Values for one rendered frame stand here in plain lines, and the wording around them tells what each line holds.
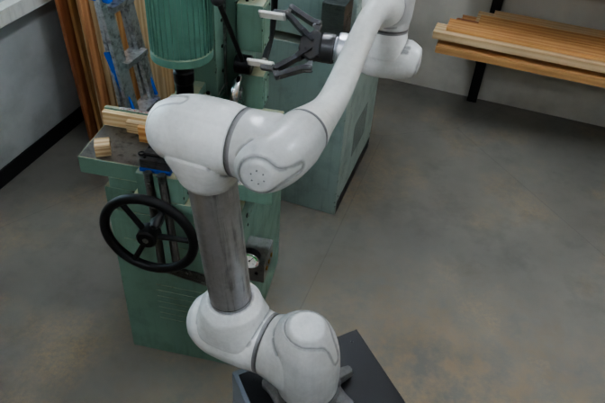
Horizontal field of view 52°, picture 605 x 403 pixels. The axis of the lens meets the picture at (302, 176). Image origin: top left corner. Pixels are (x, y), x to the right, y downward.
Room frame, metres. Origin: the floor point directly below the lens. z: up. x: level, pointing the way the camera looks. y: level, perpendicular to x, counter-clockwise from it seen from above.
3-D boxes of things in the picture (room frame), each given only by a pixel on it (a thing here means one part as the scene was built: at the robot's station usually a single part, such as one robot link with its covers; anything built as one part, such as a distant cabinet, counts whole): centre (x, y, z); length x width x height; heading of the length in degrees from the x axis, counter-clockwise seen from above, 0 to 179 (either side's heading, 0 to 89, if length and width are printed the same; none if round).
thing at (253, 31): (1.75, 0.18, 1.23); 0.09 x 0.08 x 0.15; 171
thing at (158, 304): (1.68, 0.35, 0.36); 0.58 x 0.45 x 0.71; 171
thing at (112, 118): (1.58, 0.35, 0.92); 0.60 x 0.02 x 0.05; 81
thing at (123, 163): (1.45, 0.37, 0.87); 0.61 x 0.30 x 0.06; 81
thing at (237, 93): (1.67, 0.22, 1.02); 0.12 x 0.03 x 0.12; 171
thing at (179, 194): (1.37, 0.38, 0.91); 0.15 x 0.14 x 0.09; 81
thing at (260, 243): (1.38, 0.13, 0.58); 0.12 x 0.08 x 0.08; 171
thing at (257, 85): (1.72, 0.18, 1.02); 0.09 x 0.07 x 0.12; 81
